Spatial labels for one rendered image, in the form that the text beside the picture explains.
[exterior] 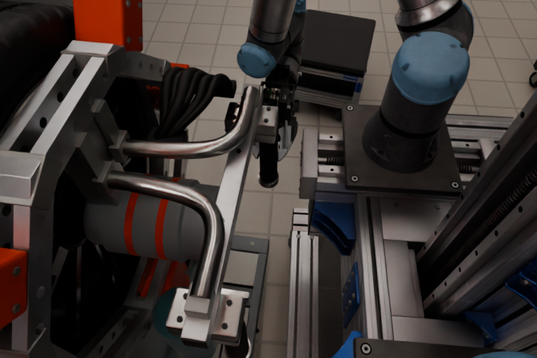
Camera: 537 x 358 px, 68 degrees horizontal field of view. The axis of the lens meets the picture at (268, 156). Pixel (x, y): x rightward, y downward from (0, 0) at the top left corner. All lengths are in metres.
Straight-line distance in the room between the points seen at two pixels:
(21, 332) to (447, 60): 0.68
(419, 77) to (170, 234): 0.46
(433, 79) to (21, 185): 0.57
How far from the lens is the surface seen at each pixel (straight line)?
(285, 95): 0.80
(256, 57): 0.77
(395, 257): 0.83
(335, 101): 1.91
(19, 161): 0.49
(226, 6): 2.77
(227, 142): 0.58
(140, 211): 0.65
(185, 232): 0.64
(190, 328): 0.50
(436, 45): 0.73
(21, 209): 0.49
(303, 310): 1.28
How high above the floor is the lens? 1.46
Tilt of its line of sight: 53 degrees down
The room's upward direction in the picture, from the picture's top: straight up
